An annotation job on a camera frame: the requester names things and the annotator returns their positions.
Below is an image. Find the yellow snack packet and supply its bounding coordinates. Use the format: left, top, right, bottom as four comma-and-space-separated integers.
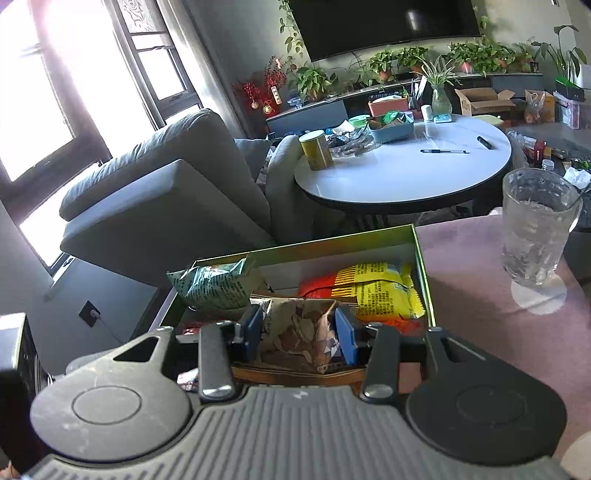
332, 261, 427, 321

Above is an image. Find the pink tablecloth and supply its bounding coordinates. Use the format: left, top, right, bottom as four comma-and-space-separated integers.
365, 215, 591, 464

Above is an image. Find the plastic bag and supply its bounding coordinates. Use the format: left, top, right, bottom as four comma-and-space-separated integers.
524, 90, 557, 126

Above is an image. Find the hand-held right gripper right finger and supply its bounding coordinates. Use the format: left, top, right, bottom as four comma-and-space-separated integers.
333, 305, 483, 401

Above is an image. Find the clear storage bin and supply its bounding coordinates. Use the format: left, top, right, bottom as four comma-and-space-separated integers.
554, 98, 591, 131

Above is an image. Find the curtain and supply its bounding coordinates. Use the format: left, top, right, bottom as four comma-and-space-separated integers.
157, 0, 252, 140

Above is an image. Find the grey sofa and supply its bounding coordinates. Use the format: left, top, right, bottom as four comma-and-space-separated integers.
59, 108, 324, 288

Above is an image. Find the wall socket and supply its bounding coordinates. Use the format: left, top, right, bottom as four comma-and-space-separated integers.
79, 301, 102, 328

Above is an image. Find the open cardboard box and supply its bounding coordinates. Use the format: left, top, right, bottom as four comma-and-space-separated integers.
455, 88, 516, 119

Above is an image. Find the red berry branch decoration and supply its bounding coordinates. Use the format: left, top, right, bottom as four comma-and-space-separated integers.
231, 55, 290, 117

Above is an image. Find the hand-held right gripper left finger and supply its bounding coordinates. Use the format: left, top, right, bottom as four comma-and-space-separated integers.
111, 305, 267, 401

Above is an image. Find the round white table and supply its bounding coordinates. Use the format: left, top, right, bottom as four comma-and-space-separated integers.
294, 114, 513, 227

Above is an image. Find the green snack packet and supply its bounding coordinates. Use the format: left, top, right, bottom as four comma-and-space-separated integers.
166, 256, 269, 311

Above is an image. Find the dark framed window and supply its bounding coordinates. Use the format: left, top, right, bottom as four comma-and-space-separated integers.
0, 0, 206, 278

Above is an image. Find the clear plastic packaging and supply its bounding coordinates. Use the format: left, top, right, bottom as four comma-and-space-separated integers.
325, 124, 380, 158

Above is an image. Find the tall large-leaf plant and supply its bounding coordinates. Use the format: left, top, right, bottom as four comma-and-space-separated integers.
531, 25, 583, 87

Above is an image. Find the glass vase with spider plant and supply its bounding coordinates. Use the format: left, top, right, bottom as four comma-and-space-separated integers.
412, 54, 468, 116

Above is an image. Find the brown and white snack packet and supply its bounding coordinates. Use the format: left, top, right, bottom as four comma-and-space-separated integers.
231, 298, 369, 385

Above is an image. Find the grey tv cabinet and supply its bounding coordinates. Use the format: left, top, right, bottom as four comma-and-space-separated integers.
265, 71, 546, 136

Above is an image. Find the green cardboard box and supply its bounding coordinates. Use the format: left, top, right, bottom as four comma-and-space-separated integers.
159, 224, 437, 387

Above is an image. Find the green and black box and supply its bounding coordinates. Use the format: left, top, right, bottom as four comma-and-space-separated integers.
554, 76, 591, 103

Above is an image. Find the clear glass mug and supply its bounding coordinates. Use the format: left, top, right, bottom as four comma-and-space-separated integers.
501, 168, 584, 288

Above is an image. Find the white round coaster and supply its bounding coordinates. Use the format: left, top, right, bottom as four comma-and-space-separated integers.
510, 272, 569, 316

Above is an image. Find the black wall television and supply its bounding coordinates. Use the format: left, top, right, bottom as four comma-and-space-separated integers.
286, 0, 481, 62

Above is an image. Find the blue plastic tray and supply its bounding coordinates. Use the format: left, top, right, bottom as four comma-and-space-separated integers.
369, 121, 415, 144

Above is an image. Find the red chip bag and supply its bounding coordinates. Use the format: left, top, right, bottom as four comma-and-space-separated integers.
298, 272, 423, 336

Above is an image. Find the white cable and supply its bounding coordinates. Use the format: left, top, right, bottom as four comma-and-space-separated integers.
93, 313, 126, 343

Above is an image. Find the dark box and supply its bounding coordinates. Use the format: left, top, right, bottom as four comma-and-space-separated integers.
0, 313, 49, 468

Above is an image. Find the yellow can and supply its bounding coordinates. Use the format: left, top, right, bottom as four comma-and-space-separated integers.
299, 130, 335, 172

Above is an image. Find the floor clutter pile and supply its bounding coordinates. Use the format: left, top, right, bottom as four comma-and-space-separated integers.
508, 129, 591, 190

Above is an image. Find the orange plastic box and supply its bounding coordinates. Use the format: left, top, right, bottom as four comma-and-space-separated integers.
368, 98, 411, 116

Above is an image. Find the row of potted plants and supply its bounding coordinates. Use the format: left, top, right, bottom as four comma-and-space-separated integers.
288, 41, 541, 103

